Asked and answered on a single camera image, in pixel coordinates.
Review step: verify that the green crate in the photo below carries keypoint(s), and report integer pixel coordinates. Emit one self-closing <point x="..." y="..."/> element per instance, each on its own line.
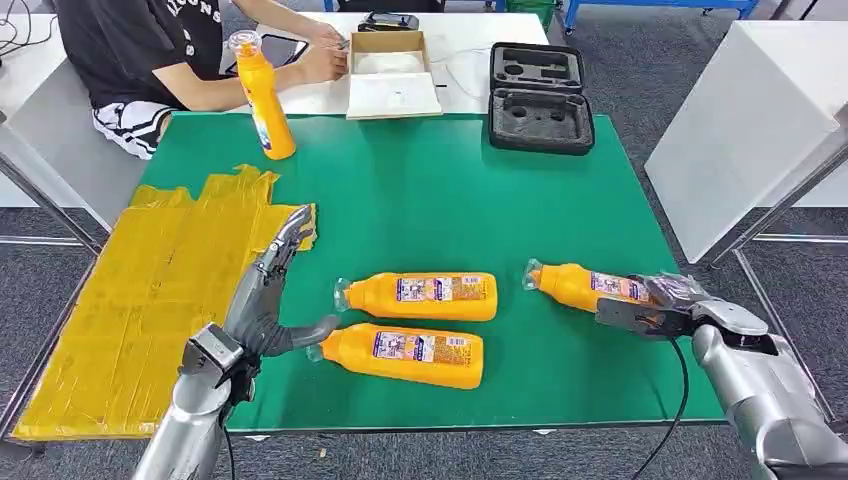
<point x="532" y="8"/>

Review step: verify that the white side table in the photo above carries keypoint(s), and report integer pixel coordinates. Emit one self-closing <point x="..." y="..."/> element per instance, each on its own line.
<point x="40" y="152"/>
<point x="735" y="132"/>

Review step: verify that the yellow taped sheet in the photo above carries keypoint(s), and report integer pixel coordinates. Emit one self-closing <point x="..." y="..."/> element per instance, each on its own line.
<point x="132" y="298"/>

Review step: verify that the orange drink bottle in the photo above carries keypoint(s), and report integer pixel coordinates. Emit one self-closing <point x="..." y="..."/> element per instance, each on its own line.
<point x="268" y="112"/>
<point x="563" y="285"/>
<point x="378" y="298"/>
<point x="351" y="354"/>

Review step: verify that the dark smartphone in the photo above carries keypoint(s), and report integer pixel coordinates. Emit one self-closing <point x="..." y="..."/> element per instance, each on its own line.
<point x="343" y="45"/>

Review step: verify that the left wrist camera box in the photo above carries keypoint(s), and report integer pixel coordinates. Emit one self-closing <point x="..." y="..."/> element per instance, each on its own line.
<point x="208" y="348"/>

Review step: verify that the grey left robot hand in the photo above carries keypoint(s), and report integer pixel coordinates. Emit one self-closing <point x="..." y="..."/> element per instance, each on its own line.
<point x="258" y="311"/>

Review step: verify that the black tablet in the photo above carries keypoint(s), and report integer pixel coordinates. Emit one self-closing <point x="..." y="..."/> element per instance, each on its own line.
<point x="291" y="50"/>

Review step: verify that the person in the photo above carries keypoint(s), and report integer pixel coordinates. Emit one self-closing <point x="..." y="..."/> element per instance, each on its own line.
<point x="126" y="53"/>

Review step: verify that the person's left hand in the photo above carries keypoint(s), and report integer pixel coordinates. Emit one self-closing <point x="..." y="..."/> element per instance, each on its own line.
<point x="324" y="33"/>

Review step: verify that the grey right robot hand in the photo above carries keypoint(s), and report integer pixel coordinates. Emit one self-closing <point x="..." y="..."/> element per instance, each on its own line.
<point x="722" y="314"/>

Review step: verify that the black handheld controller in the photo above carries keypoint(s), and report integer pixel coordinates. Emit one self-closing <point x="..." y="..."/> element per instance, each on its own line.
<point x="387" y="21"/>

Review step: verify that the open cardboard box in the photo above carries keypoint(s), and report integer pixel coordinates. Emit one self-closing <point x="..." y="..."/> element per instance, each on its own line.
<point x="394" y="96"/>

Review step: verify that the black foam-lined case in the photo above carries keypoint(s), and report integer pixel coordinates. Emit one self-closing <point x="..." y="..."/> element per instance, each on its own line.
<point x="540" y="122"/>

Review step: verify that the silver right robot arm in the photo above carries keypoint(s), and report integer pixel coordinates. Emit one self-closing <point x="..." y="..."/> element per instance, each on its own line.
<point x="768" y="397"/>

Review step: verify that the green table mat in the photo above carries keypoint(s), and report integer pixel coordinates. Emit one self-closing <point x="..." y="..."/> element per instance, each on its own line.
<point x="424" y="212"/>

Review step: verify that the person's right hand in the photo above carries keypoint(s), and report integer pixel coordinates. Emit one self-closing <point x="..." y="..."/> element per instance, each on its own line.
<point x="321" y="63"/>

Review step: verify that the white work table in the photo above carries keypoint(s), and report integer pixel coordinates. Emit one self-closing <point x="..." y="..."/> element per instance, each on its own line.
<point x="464" y="40"/>

